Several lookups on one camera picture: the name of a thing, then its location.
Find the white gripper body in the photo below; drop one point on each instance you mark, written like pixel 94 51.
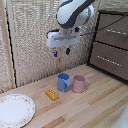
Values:
pixel 63 38

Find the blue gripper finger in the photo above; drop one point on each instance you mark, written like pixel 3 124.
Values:
pixel 68 51
pixel 55 53

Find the bright blue vase mug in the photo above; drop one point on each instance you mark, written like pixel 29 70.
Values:
pixel 63 82

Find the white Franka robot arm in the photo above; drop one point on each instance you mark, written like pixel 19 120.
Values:
pixel 71 12

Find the woven bamboo screen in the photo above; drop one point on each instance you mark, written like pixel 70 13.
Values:
pixel 36 40

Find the pink mug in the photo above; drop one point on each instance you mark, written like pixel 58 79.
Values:
pixel 79 84

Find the yellow rectangular block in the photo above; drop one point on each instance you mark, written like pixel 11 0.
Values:
pixel 52 94

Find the dark brown drawer cabinet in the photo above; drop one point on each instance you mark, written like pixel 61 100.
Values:
pixel 111 46

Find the white floral rimmed plate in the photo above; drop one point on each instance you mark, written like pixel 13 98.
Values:
pixel 14 110

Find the grey rounded object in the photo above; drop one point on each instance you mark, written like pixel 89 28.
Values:
pixel 121 118

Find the wooden post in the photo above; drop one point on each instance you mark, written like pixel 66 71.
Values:
pixel 6 43

